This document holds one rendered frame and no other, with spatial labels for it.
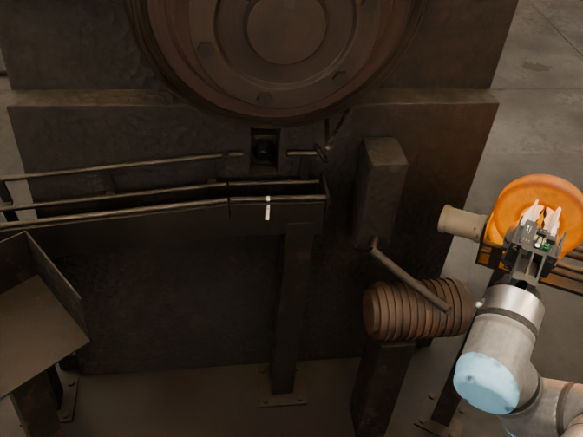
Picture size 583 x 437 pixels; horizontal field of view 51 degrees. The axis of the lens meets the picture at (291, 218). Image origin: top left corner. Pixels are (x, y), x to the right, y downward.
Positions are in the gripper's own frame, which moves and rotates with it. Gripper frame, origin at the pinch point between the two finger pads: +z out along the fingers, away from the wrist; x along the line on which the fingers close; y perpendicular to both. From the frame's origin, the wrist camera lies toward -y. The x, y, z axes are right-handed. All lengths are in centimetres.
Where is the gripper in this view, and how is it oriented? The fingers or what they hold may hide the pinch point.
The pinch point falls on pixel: (544, 208)
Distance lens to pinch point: 113.3
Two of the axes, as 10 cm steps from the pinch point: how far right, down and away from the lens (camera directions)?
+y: -0.6, -5.5, -8.3
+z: 4.5, -7.6, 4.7
